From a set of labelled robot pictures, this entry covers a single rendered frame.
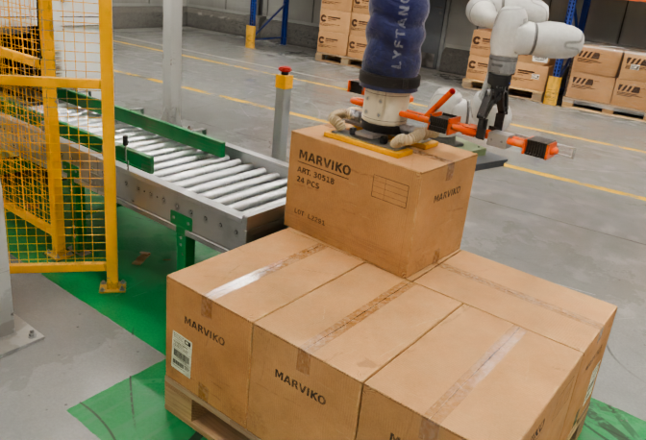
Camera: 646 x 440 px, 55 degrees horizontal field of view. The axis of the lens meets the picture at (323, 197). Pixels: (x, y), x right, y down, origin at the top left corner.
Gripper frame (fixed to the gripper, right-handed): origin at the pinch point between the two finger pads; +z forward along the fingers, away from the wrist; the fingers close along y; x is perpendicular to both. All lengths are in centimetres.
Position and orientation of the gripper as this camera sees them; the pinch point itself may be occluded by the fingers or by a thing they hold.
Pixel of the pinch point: (488, 133)
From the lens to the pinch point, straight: 221.7
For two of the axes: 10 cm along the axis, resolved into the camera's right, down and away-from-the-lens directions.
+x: 7.7, 2.9, -5.6
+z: -0.9, 9.3, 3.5
